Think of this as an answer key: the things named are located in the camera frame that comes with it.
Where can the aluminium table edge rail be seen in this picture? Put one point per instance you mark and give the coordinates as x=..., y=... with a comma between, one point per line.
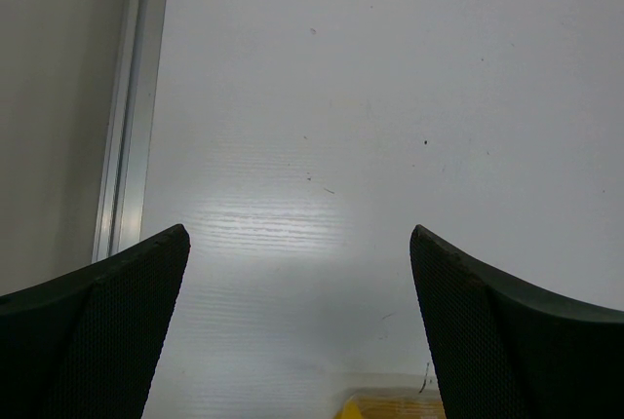
x=126, y=154

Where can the yellow spaghetti bag front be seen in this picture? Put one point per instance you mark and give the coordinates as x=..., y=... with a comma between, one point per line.
x=386, y=395

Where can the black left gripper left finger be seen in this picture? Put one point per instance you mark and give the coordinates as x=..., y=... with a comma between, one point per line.
x=86, y=344

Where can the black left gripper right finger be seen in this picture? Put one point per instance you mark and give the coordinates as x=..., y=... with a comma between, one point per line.
x=504, y=348

